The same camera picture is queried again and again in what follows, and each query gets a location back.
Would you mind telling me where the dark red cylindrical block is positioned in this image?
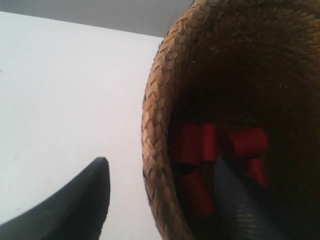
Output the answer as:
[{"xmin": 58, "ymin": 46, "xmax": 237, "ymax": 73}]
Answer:
[{"xmin": 201, "ymin": 124, "xmax": 217, "ymax": 162}]

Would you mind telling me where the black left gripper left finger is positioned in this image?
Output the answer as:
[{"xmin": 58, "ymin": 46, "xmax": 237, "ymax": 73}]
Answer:
[{"xmin": 0, "ymin": 157, "xmax": 111, "ymax": 240}]

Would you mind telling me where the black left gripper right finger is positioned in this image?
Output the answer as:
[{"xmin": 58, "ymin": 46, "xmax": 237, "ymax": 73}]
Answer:
[{"xmin": 214, "ymin": 156, "xmax": 293, "ymax": 240}]

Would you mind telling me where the brown woven wicker basket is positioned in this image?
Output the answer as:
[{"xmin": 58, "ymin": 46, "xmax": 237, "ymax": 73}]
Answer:
[{"xmin": 141, "ymin": 0, "xmax": 320, "ymax": 240}]

